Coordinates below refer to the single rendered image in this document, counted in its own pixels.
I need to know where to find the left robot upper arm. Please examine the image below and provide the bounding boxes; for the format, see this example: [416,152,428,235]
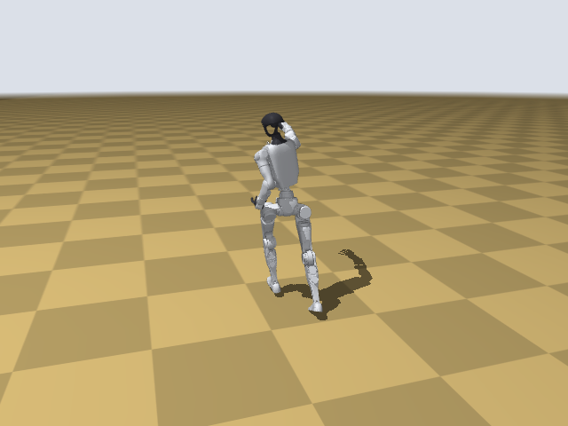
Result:
[254,147,276,190]

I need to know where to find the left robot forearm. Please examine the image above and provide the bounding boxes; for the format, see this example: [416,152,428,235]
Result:
[256,181,271,210]

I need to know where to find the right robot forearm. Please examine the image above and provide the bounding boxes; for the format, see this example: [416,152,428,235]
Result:
[281,122,296,135]

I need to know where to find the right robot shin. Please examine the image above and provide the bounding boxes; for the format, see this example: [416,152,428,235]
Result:
[304,251,320,304]

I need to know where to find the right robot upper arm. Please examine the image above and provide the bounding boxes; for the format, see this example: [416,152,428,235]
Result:
[284,130,301,149]

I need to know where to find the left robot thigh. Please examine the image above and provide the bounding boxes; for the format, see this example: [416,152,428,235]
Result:
[260,202,279,250]

